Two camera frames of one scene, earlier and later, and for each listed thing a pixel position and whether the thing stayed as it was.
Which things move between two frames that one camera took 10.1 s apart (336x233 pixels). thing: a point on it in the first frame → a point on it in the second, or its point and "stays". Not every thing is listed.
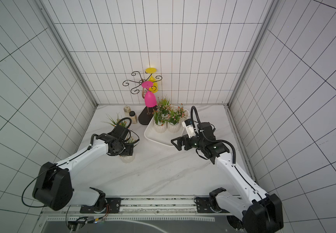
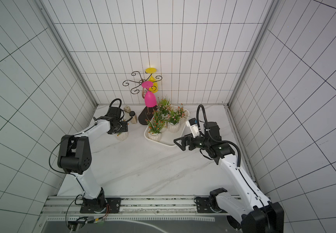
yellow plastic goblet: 154,88 stays
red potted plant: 128,158 → 156,126
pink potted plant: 176,117 stays
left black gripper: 128,150 → 124,128
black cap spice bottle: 133,117 stays
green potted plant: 164,106 stays
